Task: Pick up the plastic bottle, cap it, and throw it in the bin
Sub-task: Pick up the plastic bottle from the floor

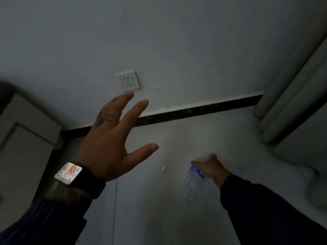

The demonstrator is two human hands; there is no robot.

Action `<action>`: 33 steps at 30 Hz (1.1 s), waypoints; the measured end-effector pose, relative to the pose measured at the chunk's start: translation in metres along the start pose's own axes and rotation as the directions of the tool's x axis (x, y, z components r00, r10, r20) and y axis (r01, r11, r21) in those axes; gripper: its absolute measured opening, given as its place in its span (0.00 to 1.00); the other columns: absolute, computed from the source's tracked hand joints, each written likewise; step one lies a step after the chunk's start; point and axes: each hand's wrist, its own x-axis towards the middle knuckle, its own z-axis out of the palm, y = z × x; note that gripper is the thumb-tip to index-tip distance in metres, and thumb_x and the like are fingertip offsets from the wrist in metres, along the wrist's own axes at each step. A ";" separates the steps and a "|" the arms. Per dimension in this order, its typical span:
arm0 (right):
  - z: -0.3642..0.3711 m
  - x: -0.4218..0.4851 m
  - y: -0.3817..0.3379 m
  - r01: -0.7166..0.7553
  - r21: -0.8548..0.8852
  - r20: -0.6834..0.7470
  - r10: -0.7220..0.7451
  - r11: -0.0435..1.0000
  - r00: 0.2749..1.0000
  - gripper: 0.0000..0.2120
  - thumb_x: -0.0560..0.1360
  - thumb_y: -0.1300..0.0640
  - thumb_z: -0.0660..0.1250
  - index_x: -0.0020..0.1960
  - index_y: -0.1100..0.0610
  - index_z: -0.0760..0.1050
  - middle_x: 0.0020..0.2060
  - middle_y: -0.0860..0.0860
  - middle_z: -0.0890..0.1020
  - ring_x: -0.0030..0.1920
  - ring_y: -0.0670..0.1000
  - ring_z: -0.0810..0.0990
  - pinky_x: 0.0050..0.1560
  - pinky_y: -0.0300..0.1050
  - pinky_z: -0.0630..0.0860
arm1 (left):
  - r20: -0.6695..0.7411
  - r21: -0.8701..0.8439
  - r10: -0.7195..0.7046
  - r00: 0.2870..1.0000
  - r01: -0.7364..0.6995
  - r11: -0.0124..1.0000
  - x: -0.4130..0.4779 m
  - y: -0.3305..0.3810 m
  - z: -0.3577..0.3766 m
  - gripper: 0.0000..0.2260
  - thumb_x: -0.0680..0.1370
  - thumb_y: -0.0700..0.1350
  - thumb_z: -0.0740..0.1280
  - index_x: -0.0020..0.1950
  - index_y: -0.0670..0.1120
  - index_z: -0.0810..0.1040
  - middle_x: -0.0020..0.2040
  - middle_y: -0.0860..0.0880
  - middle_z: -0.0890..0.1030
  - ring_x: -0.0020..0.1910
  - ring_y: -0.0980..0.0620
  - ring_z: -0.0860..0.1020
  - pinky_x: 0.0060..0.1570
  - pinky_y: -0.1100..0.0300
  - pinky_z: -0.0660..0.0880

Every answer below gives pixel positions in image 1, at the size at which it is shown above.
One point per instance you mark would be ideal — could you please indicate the clear plastic water bottle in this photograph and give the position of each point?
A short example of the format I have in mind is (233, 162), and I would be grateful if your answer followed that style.
(189, 181)

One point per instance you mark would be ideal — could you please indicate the white wall socket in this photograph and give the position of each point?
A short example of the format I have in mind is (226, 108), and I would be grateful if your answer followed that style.
(127, 81)

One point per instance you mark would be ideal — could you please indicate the white cabinet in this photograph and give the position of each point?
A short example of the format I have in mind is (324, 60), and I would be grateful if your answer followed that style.
(23, 155)

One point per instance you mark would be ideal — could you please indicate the person's right forearm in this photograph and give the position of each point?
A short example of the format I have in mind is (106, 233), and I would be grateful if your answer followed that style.
(263, 214)

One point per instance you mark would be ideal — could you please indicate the person's left forearm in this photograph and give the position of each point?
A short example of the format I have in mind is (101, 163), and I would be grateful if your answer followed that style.
(38, 221)

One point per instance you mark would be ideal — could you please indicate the grey curtain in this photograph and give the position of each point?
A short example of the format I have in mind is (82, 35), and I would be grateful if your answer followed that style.
(288, 99)

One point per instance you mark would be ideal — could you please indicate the black smartwatch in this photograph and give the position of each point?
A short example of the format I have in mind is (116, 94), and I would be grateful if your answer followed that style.
(84, 181)

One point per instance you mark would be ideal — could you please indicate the black baseboard strip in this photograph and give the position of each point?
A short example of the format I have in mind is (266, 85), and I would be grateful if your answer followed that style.
(191, 112)

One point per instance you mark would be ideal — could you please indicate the white bottle cap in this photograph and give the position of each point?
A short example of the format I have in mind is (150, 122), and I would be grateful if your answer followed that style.
(163, 168)

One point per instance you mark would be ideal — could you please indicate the person's left hand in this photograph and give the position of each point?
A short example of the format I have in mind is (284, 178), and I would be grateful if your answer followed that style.
(107, 145)

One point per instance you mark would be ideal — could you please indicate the person's right hand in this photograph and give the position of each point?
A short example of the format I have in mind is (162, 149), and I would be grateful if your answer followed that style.
(213, 168)

